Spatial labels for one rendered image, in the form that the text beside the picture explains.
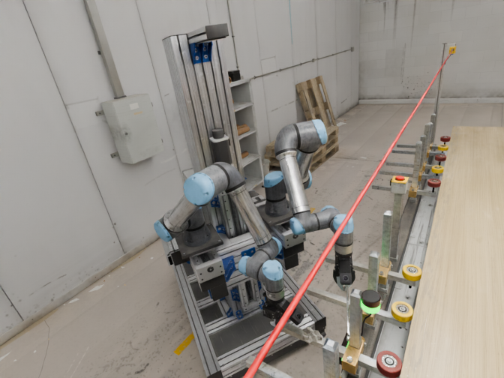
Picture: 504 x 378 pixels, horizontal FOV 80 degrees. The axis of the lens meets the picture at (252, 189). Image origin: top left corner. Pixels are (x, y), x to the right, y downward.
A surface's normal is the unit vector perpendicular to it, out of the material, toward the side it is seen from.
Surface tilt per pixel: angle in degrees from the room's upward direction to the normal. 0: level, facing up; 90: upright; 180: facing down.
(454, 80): 90
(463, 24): 90
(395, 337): 0
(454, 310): 0
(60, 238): 90
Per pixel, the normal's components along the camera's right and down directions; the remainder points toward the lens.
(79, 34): 0.80, 0.16
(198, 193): -0.50, 0.36
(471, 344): -0.14, -0.89
